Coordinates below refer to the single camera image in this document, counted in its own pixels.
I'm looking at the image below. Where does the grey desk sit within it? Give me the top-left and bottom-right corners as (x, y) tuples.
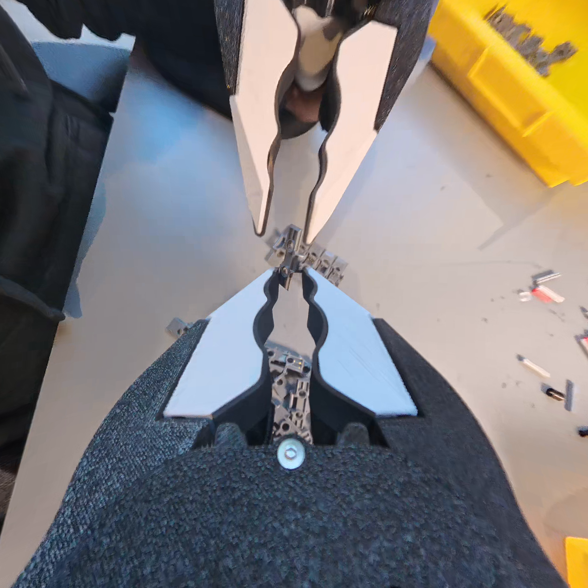
(0, 37), (588, 588)

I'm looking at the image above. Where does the person's left forearm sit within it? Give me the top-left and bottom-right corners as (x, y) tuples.
(18, 0), (217, 43)

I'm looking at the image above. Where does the short grey track link chain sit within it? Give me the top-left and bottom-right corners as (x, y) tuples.
(269, 224), (348, 291)

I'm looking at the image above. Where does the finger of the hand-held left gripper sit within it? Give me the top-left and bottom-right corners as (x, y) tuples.
(229, 0), (301, 237)
(303, 20), (399, 245)

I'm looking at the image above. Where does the small grey track link cluster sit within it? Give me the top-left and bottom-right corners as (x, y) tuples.
(165, 317), (314, 445)

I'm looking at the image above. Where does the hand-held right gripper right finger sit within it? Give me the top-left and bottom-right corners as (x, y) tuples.
(301, 267), (419, 445)

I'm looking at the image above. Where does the yellow storage bin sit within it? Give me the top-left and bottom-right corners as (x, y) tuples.
(427, 0), (588, 188)
(564, 537), (588, 588)

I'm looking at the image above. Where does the scatter of black red pins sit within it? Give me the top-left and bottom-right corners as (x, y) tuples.
(515, 270), (588, 437)

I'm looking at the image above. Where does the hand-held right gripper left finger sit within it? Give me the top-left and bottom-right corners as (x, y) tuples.
(163, 268), (281, 445)

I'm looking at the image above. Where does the pile of grey track links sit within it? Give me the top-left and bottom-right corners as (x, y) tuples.
(484, 5), (579, 76)

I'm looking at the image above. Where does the black armrest pad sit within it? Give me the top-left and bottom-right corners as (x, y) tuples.
(133, 28), (234, 119)

